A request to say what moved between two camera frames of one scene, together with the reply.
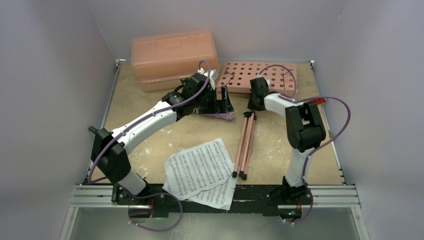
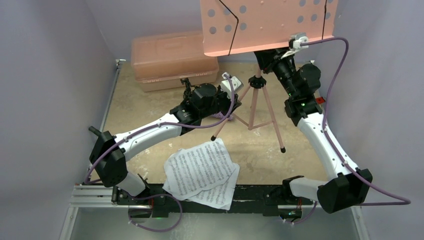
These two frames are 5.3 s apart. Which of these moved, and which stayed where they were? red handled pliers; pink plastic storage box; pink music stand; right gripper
Moved: pink music stand; right gripper
Stayed: pink plastic storage box; red handled pliers
